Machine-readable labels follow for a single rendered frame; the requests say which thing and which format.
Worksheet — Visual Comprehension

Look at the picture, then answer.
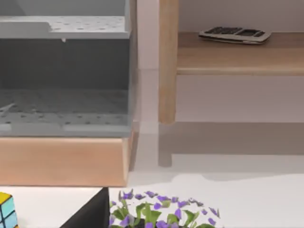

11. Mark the multicoloured puzzle cube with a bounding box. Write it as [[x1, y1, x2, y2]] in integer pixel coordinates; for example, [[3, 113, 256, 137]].
[[0, 191, 21, 228]]

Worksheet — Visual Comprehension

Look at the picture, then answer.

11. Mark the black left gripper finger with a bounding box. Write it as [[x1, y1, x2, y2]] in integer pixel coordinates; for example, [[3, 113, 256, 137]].
[[59, 187, 110, 228]]

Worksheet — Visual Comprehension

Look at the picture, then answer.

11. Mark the wooden open shelf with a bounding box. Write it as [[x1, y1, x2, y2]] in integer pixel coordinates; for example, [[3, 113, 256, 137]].
[[158, 0, 304, 125]]

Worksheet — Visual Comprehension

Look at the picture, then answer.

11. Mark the grey pierced drawer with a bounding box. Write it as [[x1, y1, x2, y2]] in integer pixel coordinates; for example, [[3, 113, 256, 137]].
[[0, 0, 137, 138]]

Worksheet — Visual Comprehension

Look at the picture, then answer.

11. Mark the purple flower plant pot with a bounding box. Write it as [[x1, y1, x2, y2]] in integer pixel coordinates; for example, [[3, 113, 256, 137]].
[[109, 189, 224, 228]]

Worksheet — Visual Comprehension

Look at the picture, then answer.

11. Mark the grey calculator with black keys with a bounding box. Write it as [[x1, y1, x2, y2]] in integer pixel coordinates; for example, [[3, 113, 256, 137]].
[[198, 26, 272, 45]]

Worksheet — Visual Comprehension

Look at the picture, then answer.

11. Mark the pale wooden drawer front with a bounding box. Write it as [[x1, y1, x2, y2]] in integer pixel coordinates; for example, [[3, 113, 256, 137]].
[[0, 131, 135, 188]]

